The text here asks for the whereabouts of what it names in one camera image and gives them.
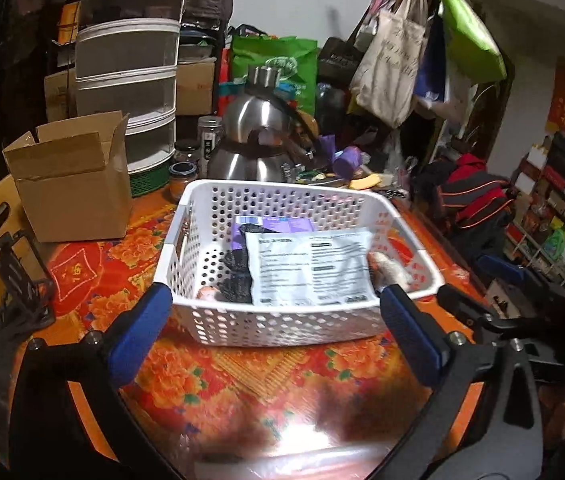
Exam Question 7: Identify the white perforated plastic basket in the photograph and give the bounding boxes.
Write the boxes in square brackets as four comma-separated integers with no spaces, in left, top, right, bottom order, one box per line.
[153,180,445,347]

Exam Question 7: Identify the stainless steel kettle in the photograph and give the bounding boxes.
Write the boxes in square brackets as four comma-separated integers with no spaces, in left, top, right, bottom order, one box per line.
[206,64,324,183]

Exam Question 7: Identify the orange jam jar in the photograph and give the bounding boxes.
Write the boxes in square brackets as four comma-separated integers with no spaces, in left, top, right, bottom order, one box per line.
[168,162,198,203]

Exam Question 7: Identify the shelf with small items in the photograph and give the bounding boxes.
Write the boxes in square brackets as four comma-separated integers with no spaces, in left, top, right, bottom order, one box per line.
[503,132,565,285]

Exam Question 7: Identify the black folding phone stand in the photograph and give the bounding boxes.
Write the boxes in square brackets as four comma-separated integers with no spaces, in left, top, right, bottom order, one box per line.
[0,230,56,335]

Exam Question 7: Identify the pink towel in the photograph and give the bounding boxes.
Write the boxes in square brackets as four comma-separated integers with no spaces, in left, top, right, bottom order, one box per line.
[196,286,222,301]

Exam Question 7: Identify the stacked grey drawer tower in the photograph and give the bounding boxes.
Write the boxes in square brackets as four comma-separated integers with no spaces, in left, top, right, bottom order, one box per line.
[75,0,185,174]

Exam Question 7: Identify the black knitted sock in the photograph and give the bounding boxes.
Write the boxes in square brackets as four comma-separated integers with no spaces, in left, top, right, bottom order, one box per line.
[214,216,276,304]

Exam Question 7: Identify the red and black jacket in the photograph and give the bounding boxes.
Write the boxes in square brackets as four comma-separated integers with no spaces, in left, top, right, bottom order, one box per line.
[422,153,514,264]

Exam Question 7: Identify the brown cardboard box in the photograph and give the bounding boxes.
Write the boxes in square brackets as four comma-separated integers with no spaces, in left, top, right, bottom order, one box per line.
[2,110,132,243]

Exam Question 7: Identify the white printed plastic bag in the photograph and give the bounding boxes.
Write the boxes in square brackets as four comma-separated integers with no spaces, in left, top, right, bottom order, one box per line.
[246,228,377,311]

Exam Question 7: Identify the white hanging shopping bag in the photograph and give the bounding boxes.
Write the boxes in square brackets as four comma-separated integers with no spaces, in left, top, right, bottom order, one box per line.
[411,14,471,122]

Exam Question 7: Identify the green shopping bag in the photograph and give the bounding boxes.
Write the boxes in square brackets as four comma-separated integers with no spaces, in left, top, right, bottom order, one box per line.
[229,25,319,115]

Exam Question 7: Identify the lime green hanging bag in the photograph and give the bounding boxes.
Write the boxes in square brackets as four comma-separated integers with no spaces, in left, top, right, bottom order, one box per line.
[439,0,507,84]

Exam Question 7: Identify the glass jar black label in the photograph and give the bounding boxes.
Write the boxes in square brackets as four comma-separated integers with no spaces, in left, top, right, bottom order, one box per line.
[198,116,224,178]

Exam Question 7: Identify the person's right hand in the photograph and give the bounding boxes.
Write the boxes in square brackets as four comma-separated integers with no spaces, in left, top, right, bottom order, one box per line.
[538,386,565,451]

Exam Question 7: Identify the beige canvas tote bag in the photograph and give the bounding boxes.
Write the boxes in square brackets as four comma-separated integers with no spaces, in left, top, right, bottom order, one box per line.
[349,0,427,129]

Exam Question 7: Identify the purple cup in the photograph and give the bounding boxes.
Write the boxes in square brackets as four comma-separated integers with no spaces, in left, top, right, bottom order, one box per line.
[332,146,363,181]

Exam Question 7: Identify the purple sanitary pad pack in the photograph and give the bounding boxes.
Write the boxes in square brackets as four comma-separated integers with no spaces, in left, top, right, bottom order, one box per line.
[232,214,315,243]

